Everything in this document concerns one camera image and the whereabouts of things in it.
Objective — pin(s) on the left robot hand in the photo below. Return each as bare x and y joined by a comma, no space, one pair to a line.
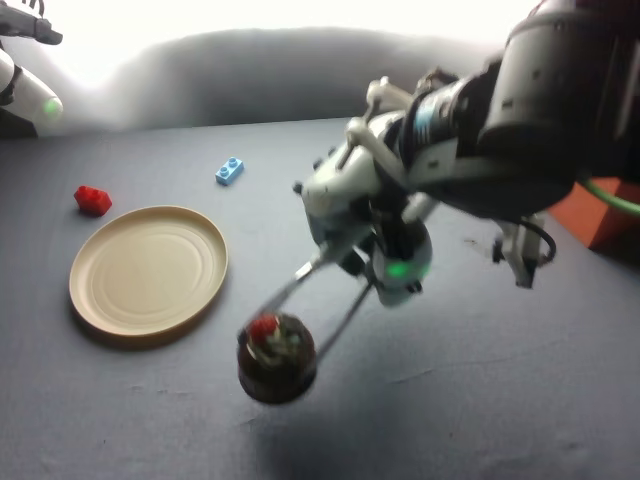
30,95

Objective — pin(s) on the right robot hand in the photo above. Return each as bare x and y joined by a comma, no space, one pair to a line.
335,180

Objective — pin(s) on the chocolate cupcake with cherry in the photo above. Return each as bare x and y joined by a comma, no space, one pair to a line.
277,370

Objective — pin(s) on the light blue toy brick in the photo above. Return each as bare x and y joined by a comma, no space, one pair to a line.
230,171

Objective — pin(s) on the red toy brick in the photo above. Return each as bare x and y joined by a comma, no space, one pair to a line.
92,201

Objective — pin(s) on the beige round plate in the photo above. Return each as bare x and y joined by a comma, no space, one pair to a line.
145,270

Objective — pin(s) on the grey table cloth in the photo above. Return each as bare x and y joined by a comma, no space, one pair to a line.
450,375

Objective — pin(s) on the orange textured box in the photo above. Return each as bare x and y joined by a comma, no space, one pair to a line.
600,220

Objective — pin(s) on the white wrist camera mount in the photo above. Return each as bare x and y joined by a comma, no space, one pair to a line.
522,255

